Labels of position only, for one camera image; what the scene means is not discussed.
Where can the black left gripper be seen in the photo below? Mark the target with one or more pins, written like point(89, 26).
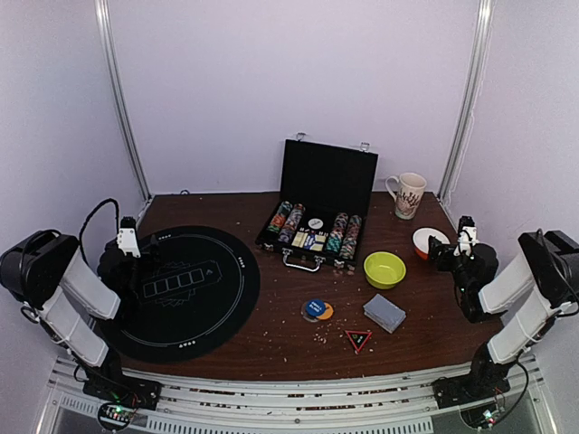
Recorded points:
point(155, 251)

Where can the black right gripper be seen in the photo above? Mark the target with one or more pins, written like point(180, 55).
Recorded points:
point(446, 253)

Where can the black poker chip case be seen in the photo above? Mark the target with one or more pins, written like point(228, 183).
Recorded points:
point(327, 180)

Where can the blue small blind button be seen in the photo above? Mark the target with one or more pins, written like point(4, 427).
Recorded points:
point(316, 307)

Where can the clear black round button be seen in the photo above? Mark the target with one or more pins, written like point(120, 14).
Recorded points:
point(306, 315)

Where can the orange round button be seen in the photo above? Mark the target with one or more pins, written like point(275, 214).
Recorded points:
point(328, 313)

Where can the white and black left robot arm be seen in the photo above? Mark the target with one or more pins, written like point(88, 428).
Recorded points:
point(48, 273)

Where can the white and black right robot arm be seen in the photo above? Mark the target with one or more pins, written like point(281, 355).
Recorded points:
point(544, 276)

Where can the blue texas holdem card deck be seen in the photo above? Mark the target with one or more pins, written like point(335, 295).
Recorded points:
point(310, 241)

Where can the white and orange bowl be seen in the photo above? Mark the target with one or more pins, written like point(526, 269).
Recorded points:
point(421, 240)

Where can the round black poker mat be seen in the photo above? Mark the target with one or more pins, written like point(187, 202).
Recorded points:
point(198, 298)

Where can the yellow-green bowl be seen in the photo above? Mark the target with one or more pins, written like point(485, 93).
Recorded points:
point(384, 270)

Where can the cream patterned mug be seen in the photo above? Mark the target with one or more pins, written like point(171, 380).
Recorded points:
point(406, 190)

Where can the grey card deck box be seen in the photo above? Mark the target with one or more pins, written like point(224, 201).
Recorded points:
point(385, 313)

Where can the right outer poker chip row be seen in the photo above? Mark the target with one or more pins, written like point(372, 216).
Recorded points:
point(348, 245)

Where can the red and black triangle card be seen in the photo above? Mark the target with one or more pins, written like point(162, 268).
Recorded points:
point(358, 339)

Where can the left outer poker chip row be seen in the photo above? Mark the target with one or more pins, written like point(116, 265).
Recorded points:
point(279, 217)

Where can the white dealer button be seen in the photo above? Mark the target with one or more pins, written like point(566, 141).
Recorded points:
point(315, 223)

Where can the left inner poker chip row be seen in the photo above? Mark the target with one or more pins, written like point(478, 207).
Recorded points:
point(291, 224)

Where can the cream card deck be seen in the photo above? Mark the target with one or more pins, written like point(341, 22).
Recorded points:
point(300, 239)

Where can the left green circuit board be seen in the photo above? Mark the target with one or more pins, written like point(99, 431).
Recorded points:
point(113, 417)

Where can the green circuit board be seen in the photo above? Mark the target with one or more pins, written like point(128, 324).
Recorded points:
point(113, 417)
point(484, 417)

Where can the right green circuit board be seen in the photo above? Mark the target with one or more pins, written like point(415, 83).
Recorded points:
point(484, 417)

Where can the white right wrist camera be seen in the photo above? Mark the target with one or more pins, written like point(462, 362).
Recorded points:
point(467, 232)

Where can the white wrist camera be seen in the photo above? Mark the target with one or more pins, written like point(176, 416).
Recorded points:
point(127, 237)
point(467, 232)

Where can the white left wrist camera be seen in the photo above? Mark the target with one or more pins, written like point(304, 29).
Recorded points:
point(127, 237)

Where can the aluminium front rail base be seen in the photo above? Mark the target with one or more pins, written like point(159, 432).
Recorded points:
point(396, 403)

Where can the right aluminium frame post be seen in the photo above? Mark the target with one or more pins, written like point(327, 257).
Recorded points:
point(461, 135)

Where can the aluminium frame post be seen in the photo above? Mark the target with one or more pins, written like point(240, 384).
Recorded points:
point(461, 135)
point(120, 105)

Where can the left aluminium frame post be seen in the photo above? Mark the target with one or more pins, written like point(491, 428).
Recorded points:
point(120, 105)

